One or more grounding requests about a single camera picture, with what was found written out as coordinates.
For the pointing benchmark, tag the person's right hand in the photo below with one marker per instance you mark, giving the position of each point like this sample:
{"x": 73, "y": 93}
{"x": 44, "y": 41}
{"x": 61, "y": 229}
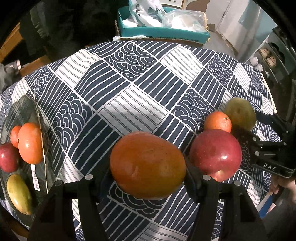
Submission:
{"x": 278, "y": 181}

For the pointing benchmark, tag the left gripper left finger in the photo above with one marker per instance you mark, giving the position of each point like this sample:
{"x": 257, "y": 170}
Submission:
{"x": 104, "y": 182}

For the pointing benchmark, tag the grey vertical pipe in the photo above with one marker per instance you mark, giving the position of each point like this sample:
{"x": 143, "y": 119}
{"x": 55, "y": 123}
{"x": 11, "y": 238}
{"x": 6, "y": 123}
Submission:
{"x": 258, "y": 25}

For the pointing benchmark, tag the black hanging coat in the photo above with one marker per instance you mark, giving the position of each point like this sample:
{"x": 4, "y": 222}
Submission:
{"x": 59, "y": 29}

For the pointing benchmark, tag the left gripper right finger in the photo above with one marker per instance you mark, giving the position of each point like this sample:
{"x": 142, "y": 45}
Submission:
{"x": 193, "y": 181}

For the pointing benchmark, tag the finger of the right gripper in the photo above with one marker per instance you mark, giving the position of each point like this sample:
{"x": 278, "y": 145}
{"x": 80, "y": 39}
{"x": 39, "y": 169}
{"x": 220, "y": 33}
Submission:
{"x": 246, "y": 138}
{"x": 282, "y": 128}

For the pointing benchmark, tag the small orange tangerine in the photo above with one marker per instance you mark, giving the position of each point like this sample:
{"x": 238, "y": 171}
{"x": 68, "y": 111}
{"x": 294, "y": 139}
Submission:
{"x": 14, "y": 135}

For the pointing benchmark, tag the grey clothes pile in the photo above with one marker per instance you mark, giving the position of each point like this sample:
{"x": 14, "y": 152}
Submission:
{"x": 9, "y": 75}

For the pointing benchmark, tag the shoe rack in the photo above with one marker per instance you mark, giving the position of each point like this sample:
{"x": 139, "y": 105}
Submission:
{"x": 275, "y": 57}

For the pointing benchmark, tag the orange tangerine with stem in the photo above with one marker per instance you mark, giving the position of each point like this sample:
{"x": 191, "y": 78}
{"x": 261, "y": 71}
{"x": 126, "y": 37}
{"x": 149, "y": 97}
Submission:
{"x": 218, "y": 120}

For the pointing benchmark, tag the yellow green mango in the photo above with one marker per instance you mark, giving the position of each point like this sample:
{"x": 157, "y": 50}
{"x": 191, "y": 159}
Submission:
{"x": 19, "y": 194}

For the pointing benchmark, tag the blue white patterned tablecloth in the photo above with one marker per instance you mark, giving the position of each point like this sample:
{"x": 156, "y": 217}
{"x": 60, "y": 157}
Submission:
{"x": 95, "y": 96}

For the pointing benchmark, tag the wooden louvered wardrobe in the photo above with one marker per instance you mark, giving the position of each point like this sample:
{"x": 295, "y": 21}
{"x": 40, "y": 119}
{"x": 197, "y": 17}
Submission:
{"x": 13, "y": 39}

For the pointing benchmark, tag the dark glass fruit plate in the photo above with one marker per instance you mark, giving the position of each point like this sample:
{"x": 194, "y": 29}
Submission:
{"x": 40, "y": 177}

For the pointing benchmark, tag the large orange red mango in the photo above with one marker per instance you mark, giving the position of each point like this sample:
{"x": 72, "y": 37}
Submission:
{"x": 147, "y": 166}

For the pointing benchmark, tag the large cardboard box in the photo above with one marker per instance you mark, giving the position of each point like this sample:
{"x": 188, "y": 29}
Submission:
{"x": 118, "y": 37}

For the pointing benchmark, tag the clear plastic bag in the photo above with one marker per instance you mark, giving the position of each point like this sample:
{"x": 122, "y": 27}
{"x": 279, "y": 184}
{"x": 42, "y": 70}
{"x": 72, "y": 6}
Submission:
{"x": 182, "y": 19}

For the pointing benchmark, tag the white floral plastic bag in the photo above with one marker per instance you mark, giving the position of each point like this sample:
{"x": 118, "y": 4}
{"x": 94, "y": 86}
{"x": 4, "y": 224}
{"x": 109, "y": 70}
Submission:
{"x": 146, "y": 13}

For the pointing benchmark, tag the wooden drawer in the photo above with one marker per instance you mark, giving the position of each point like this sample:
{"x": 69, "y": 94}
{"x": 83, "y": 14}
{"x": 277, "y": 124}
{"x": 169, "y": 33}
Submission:
{"x": 34, "y": 65}

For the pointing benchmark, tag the white door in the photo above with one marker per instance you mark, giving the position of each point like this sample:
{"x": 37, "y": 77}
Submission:
{"x": 215, "y": 10}

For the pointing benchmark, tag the red apple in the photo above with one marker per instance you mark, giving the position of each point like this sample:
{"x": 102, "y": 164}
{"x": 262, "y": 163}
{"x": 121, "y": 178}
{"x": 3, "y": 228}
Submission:
{"x": 9, "y": 158}
{"x": 216, "y": 153}

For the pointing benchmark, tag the teal tray box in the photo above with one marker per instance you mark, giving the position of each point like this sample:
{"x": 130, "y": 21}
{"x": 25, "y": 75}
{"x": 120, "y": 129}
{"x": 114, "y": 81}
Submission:
{"x": 156, "y": 32}

